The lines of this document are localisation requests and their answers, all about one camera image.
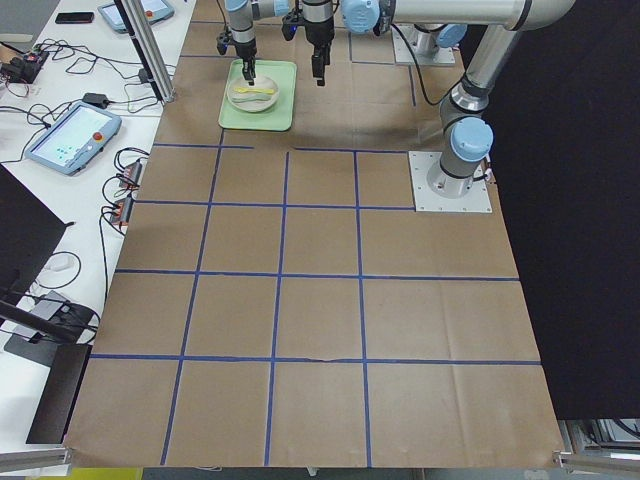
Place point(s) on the black monitor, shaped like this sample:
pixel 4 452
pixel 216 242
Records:
pixel 30 233

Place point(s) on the black smartphone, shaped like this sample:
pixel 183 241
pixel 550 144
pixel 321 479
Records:
pixel 74 18

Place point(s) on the brown paper table cover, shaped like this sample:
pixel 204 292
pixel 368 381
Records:
pixel 278 300

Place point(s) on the aluminium frame post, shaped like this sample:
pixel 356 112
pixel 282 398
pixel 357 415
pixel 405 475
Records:
pixel 144 42

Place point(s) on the light green tray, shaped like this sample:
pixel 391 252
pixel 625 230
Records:
pixel 274 114

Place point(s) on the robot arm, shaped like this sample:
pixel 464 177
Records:
pixel 239 29
pixel 505 22

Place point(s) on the near teach pendant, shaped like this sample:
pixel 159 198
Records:
pixel 75 138

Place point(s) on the black curtain panel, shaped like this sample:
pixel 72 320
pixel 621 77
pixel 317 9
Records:
pixel 565 113

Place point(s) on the black power adapter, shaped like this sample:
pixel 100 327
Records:
pixel 96 99

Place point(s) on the white round plate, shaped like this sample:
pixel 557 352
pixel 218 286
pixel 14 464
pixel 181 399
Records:
pixel 260 81

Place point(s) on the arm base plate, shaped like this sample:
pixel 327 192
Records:
pixel 431 44
pixel 436 192

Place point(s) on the pale green spoon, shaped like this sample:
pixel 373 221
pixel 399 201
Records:
pixel 250 98

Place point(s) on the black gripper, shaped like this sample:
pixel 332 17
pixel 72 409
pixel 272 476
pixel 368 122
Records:
pixel 246 51
pixel 317 30

